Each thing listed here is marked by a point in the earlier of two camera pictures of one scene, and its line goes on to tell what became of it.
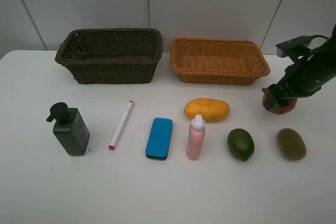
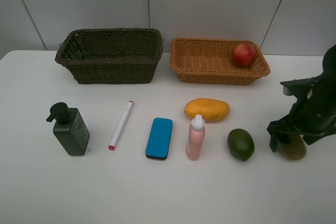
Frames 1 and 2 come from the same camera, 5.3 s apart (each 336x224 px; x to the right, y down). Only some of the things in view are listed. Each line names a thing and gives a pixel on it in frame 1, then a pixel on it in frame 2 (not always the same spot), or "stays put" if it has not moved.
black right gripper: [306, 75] -> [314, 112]
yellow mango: [211, 110] stays put
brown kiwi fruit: [292, 144] stays put
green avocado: [241, 144] stays put
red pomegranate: [279, 109] -> [243, 54]
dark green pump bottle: [69, 128] stays put
